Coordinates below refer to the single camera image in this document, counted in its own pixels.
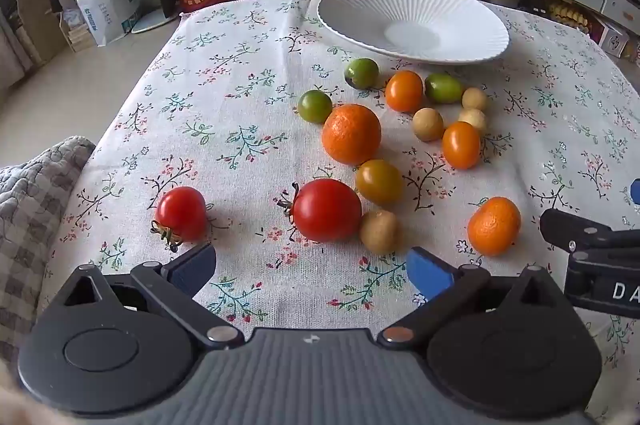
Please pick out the yellow tomato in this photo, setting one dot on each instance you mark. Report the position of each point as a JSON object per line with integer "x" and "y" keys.
{"x": 379, "y": 181}

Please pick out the round green tomato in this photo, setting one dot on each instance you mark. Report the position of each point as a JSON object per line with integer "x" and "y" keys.
{"x": 315, "y": 106}

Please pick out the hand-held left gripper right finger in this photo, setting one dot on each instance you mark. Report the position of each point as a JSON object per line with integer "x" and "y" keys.
{"x": 427, "y": 272}

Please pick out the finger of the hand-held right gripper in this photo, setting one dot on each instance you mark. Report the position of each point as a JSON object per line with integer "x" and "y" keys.
{"x": 565, "y": 227}
{"x": 636, "y": 192}

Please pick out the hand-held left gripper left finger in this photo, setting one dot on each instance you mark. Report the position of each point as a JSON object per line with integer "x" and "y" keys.
{"x": 192, "y": 267}

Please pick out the white ribbed plate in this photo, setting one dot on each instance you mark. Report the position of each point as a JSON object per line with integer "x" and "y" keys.
{"x": 415, "y": 25}

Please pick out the brown longan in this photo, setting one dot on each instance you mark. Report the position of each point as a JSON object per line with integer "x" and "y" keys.
{"x": 474, "y": 120}
{"x": 380, "y": 232}
{"x": 428, "y": 124}
{"x": 474, "y": 99}

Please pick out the orange cherry tomato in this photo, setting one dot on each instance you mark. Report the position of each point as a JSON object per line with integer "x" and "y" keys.
{"x": 461, "y": 145}
{"x": 404, "y": 91}

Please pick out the yellow egg tray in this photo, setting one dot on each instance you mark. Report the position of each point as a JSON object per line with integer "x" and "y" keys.
{"x": 570, "y": 16}

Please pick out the floral tablecloth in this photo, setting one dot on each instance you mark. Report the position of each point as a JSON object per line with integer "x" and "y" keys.
{"x": 225, "y": 105}

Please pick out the green spotted jujube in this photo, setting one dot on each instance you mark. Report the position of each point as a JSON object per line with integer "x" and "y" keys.
{"x": 361, "y": 73}

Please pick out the small red tomato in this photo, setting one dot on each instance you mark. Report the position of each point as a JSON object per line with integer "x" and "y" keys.
{"x": 181, "y": 215}

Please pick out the large red tomato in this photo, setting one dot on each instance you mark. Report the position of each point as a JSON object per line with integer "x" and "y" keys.
{"x": 326, "y": 210}

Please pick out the small mandarin orange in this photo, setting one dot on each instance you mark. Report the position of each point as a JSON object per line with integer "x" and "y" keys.
{"x": 494, "y": 226}

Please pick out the grey checked quilt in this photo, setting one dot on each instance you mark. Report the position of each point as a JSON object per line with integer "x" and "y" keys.
{"x": 35, "y": 205}

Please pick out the oval green jujube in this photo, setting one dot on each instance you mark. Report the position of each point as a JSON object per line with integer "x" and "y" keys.
{"x": 443, "y": 88}

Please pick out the large mandarin orange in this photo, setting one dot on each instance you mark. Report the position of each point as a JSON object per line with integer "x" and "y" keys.
{"x": 351, "y": 134}

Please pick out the white paper bag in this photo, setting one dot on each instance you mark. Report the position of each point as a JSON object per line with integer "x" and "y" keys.
{"x": 107, "y": 10}

